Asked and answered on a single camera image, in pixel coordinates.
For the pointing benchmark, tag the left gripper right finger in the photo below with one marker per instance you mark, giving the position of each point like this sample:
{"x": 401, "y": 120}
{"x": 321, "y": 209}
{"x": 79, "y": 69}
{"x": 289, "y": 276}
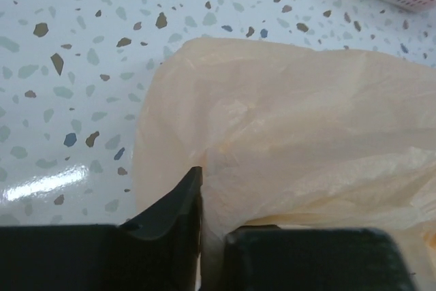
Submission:
{"x": 274, "y": 258}

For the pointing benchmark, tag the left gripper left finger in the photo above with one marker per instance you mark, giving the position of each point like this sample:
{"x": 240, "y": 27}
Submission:
{"x": 155, "y": 250}

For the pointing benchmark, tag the orange plastic bag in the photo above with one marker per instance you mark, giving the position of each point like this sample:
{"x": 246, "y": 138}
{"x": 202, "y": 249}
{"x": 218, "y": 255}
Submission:
{"x": 295, "y": 137}

